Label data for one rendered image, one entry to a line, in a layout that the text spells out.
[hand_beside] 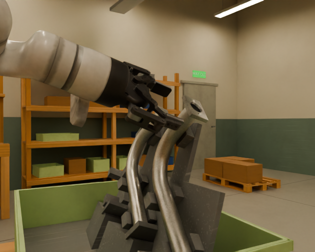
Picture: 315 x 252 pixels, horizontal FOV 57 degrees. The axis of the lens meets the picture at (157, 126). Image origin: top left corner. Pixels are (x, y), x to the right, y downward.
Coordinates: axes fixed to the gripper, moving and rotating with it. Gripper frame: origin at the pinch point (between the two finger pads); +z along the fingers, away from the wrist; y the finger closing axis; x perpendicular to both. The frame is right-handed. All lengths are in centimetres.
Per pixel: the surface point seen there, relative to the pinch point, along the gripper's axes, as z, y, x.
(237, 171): 354, 231, 209
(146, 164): 9.9, 7.2, 22.7
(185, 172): 7.5, -6.4, 8.8
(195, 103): 4.4, 1.1, -2.0
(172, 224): 2.9, -16.7, 10.8
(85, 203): 7, 14, 54
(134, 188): 4.9, -1.2, 22.6
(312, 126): 564, 341, 118
